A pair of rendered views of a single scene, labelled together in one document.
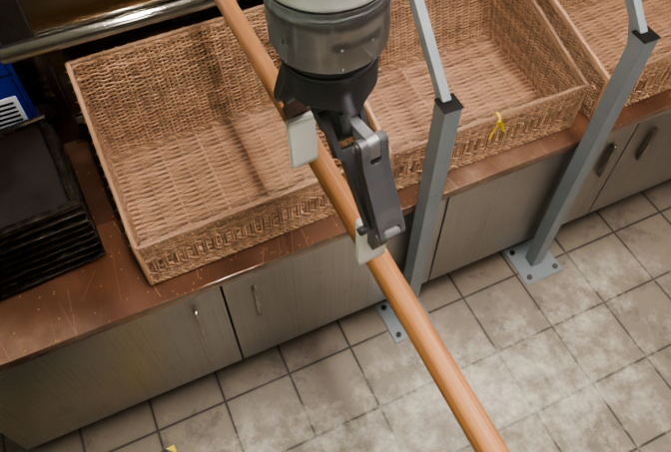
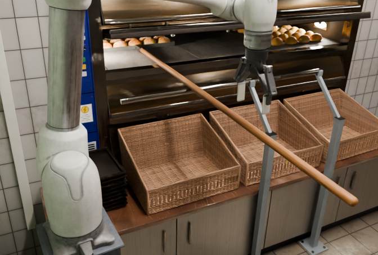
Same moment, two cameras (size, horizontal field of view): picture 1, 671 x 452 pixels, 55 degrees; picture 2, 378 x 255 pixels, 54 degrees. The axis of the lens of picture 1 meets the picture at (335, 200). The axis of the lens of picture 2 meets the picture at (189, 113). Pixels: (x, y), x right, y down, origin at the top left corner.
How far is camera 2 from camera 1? 0.87 m
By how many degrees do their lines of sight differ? 30
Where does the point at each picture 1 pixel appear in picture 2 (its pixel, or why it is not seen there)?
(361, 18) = (268, 34)
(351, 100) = (263, 58)
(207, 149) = (166, 171)
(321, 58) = (258, 43)
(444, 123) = not seen: hidden behind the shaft
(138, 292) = (142, 218)
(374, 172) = (269, 75)
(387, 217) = (273, 88)
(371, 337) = not seen: outside the picture
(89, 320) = (121, 227)
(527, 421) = not seen: outside the picture
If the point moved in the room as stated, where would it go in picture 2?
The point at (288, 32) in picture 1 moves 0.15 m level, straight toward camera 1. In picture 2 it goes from (251, 37) to (266, 50)
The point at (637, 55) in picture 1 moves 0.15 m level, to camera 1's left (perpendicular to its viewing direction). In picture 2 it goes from (338, 125) to (312, 125)
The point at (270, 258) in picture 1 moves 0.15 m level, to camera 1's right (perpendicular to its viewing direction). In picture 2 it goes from (198, 206) to (227, 207)
